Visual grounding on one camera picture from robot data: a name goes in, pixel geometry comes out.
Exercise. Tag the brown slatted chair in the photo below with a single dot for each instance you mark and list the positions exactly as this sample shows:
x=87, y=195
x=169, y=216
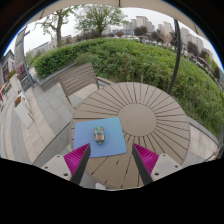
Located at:
x=76, y=80

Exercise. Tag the distant apartment buildings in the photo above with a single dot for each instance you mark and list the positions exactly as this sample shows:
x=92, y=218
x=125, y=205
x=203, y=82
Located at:
x=186, y=38

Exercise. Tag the tall white flower planter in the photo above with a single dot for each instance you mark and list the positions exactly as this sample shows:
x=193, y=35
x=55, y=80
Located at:
x=22, y=111

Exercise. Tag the blue mouse pad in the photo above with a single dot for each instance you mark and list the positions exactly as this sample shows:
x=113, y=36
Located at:
x=113, y=140

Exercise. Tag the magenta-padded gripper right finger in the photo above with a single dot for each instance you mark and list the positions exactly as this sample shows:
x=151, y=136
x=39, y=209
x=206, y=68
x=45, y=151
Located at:
x=146, y=159

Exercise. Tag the grey sign pillar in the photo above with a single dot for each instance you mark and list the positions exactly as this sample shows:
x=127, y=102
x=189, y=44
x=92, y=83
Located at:
x=23, y=56

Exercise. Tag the bare-trunk tree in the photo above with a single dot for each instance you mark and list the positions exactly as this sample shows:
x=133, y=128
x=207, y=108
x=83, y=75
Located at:
x=57, y=26

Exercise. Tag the leafy green tree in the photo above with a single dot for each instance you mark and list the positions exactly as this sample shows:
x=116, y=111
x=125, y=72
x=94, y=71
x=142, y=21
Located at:
x=99, y=18

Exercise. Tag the beige parasol canopy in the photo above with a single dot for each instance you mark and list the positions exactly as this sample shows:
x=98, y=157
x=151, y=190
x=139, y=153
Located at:
x=143, y=2

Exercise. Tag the grey storefront building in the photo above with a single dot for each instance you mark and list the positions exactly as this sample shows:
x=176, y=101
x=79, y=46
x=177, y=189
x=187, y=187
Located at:
x=7, y=66

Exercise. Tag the dark curved parasol pole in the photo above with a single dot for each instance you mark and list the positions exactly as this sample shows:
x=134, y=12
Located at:
x=176, y=56

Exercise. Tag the transparent green computer mouse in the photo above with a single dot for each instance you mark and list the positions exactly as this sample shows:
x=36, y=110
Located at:
x=99, y=135

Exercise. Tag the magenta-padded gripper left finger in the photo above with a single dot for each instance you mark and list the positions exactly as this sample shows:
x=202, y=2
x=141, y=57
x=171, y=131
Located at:
x=76, y=159

